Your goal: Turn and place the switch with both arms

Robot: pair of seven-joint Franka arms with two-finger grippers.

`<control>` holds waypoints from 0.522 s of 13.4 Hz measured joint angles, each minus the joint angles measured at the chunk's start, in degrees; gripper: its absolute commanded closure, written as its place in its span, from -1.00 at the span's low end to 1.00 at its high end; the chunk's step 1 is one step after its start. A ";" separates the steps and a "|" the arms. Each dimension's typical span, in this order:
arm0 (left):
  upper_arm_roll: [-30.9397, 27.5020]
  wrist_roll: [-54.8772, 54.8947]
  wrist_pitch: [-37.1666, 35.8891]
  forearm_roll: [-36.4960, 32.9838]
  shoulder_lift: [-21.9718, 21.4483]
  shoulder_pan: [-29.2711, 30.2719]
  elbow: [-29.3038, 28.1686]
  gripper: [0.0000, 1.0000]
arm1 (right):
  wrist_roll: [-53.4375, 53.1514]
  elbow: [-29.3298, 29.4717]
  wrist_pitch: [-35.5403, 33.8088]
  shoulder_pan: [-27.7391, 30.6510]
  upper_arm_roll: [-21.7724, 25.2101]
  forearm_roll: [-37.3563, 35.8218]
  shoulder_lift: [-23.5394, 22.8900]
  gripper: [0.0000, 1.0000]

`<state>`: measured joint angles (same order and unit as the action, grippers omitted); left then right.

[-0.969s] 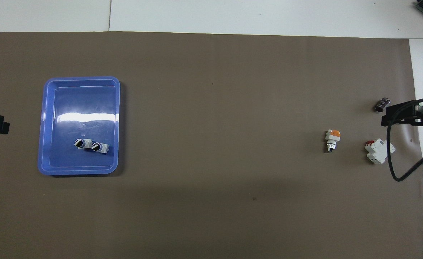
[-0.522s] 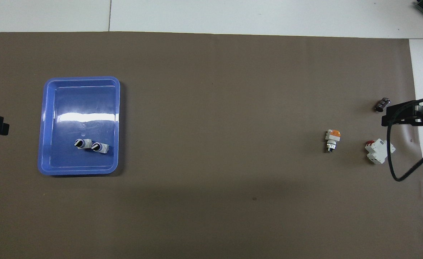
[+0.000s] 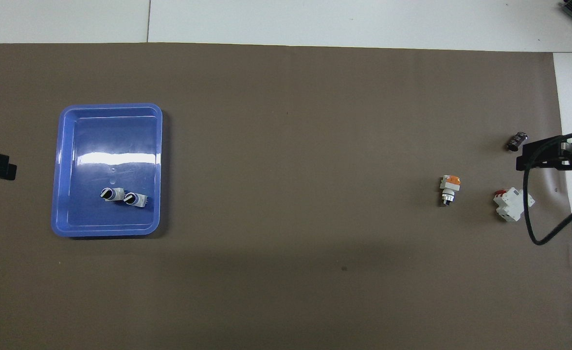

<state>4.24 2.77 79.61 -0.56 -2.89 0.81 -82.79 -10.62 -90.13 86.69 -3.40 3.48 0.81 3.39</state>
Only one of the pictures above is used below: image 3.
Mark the green-based selector switch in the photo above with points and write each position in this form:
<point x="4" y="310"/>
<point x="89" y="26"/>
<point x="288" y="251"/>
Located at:
<point x="137" y="200"/>
<point x="111" y="194"/>

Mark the small black terminal block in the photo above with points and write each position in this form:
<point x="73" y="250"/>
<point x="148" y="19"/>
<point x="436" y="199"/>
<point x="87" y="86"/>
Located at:
<point x="517" y="141"/>

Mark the white circuit breaker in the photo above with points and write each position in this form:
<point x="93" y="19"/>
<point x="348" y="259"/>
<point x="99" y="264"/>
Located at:
<point x="512" y="204"/>

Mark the blue plastic tray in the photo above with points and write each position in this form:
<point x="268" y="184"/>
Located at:
<point x="111" y="141"/>

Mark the brown table mat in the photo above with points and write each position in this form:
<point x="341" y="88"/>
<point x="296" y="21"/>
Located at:
<point x="291" y="267"/>

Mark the orange-based push button switch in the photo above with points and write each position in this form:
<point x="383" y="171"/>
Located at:
<point x="450" y="187"/>

